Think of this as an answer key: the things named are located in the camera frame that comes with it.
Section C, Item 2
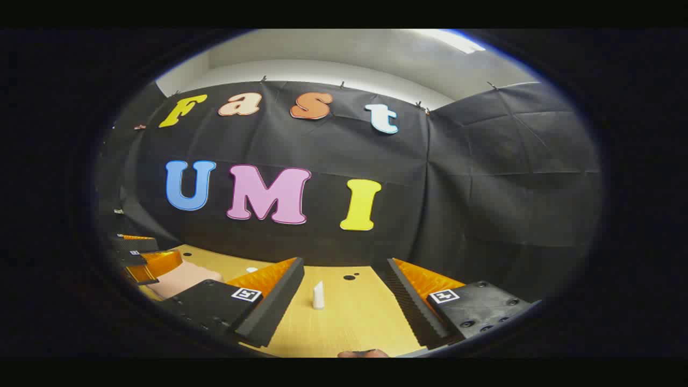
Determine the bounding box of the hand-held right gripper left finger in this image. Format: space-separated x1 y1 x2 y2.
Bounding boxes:
160 257 305 348

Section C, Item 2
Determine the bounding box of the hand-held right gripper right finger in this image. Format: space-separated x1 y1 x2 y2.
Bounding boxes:
387 258 541 349

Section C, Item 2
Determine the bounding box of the black backdrop cloth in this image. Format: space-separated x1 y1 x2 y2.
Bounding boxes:
97 81 603 307

